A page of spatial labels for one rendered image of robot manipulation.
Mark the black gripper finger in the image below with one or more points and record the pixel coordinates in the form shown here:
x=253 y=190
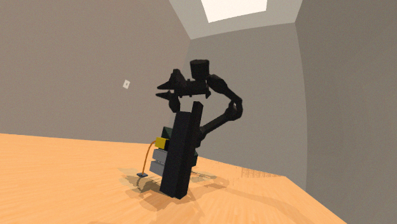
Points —
x=165 y=86
x=166 y=95

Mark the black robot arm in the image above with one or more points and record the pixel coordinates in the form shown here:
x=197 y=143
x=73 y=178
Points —
x=200 y=73

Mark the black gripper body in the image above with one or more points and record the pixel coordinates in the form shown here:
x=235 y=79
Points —
x=174 y=102

